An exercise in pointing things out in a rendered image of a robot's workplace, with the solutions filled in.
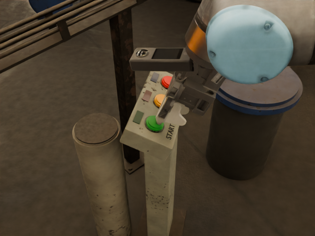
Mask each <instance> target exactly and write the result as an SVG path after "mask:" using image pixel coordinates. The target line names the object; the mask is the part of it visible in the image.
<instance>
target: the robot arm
mask: <svg viewBox="0 0 315 236"><path fill-rule="evenodd" d="M185 42H186V44H187V45H186V47H185V48H136V49H135V51H134V53H133V55H132V57H131V59H130V60H129V63H130V66H131V69H132V70H133V71H161V72H174V74H173V77H172V79H171V81H170V84H169V87H168V90H167V92H166V95H165V97H164V99H163V101H162V103H161V105H160V107H159V110H158V112H157V115H156V122H157V124H158V125H161V123H163V122H167V123H171V124H175V125H185V124H186V122H187V121H186V120H185V118H184V117H183V116H182V115H185V114H188V112H189V108H190V109H192V110H193V111H192V112H193V113H196V114H198V115H200V116H202V117H203V116H204V114H205V113H206V111H207V110H208V108H209V107H210V106H211V104H212V103H213V101H214V100H215V98H216V93H217V91H218V90H219V88H220V87H221V85H222V84H223V82H224V81H225V79H226V78H227V79H229V80H231V81H233V82H237V83H241V84H258V83H262V82H265V81H268V80H271V79H273V78H274V77H276V76H277V75H279V74H280V73H281V72H282V71H283V70H284V69H285V68H286V67H287V66H304V65H315V0H202V2H201V4H200V6H199V8H198V10H197V12H196V14H195V16H194V18H193V20H192V22H191V24H190V26H189V28H188V30H187V32H186V35H185ZM206 107H207V108H206ZM205 108H206V109H205ZM204 110H205V111H204ZM181 114H182V115H181Z"/></svg>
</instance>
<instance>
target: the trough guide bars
mask: <svg viewBox="0 0 315 236"><path fill-rule="evenodd" d="M76 1H78V0H67V1H64V2H62V3H60V4H57V5H55V6H53V7H51V8H48V9H46V10H44V11H41V12H39V13H37V14H35V15H32V16H30V17H28V18H25V19H23V20H21V21H19V22H16V23H14V24H12V25H9V26H7V27H5V28H3V29H0V35H3V34H5V33H7V32H9V31H11V30H14V29H16V28H18V27H20V26H23V25H25V24H27V23H29V22H31V21H33V20H36V19H38V18H40V17H42V16H44V17H45V18H44V19H42V20H40V21H38V22H35V23H33V24H31V25H29V26H27V27H24V28H22V29H20V30H18V31H15V32H13V33H11V34H9V35H7V36H4V37H2V38H0V50H3V49H5V48H7V47H9V46H11V45H13V44H15V43H18V42H20V41H22V40H24V39H26V38H28V37H30V36H32V35H35V34H37V33H39V32H41V31H43V30H45V29H47V28H49V29H50V30H49V31H47V32H45V33H42V34H40V35H38V36H36V37H34V38H32V39H30V40H28V41H25V42H23V43H21V44H19V45H17V46H15V47H13V48H11V49H8V50H6V51H4V52H2V53H0V59H2V58H4V57H6V56H8V55H10V54H13V53H15V52H17V51H19V50H21V49H23V48H25V47H27V46H29V45H31V44H33V43H35V42H38V41H40V40H42V39H44V38H46V37H48V36H50V35H52V34H54V33H56V32H58V31H60V34H61V37H62V39H63V41H64V42H66V41H68V40H70V39H71V36H70V33H69V30H68V27H69V26H71V25H73V24H75V23H77V22H79V21H81V20H84V19H86V18H88V17H90V16H92V15H94V14H96V13H98V12H100V11H102V10H104V9H106V8H109V7H111V6H113V5H115V4H117V3H119V2H121V1H123V0H112V1H110V2H108V3H106V4H104V5H101V6H99V7H97V8H96V9H93V10H91V11H89V12H87V13H85V14H83V15H81V16H79V17H76V18H74V19H72V20H70V21H68V22H66V19H69V18H71V17H73V16H75V15H77V14H79V13H81V12H84V11H86V10H88V9H90V8H92V7H94V6H96V5H99V4H101V3H103V2H105V1H107V0H84V1H82V2H79V3H77V4H75V5H73V6H71V7H68V8H66V9H64V10H62V11H59V12H57V13H55V14H53V13H52V12H54V11H56V10H58V9H60V8H63V7H65V6H67V5H69V4H72V3H74V2H76ZM136 2H137V4H138V5H140V4H142V3H144V1H143V0H136ZM56 24H57V25H58V26H57V25H56Z"/></svg>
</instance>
